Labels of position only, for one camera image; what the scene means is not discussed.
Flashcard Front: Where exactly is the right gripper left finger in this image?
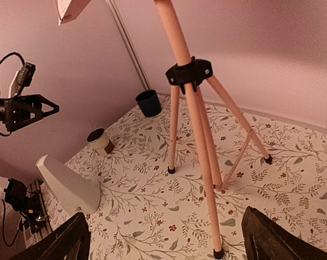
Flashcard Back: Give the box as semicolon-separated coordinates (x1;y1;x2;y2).
11;212;91;260

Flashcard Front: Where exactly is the white metronome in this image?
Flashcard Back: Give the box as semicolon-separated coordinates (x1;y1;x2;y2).
36;155;101;216

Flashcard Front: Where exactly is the paper coffee cup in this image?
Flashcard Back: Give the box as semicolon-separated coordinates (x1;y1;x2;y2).
87;128;114;157

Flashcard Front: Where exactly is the pink music stand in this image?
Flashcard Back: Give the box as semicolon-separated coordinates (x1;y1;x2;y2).
67;1;272;259

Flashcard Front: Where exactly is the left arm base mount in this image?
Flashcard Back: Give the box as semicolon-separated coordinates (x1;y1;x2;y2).
4;178;46;234

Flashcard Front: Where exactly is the sheet music paper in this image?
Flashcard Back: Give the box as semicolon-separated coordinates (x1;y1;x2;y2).
53;0;72;25

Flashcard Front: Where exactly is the dark blue cup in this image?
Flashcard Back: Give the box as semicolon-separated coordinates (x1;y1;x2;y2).
136;89;162;118

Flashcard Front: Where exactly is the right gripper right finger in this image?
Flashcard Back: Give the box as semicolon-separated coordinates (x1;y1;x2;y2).
241;206;327;260

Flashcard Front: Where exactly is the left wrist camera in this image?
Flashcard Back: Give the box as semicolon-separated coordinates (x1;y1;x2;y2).
8;62;36;98

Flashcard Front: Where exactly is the left aluminium post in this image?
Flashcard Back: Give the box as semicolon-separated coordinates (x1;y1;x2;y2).
105;0;151;90

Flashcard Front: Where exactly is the left camera cable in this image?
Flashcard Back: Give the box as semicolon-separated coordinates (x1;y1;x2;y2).
0;51;26;70

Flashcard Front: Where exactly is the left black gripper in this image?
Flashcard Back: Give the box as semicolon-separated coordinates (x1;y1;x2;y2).
4;94;59;132

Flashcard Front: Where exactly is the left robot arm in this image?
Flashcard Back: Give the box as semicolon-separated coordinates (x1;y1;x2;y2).
0;94;60;137

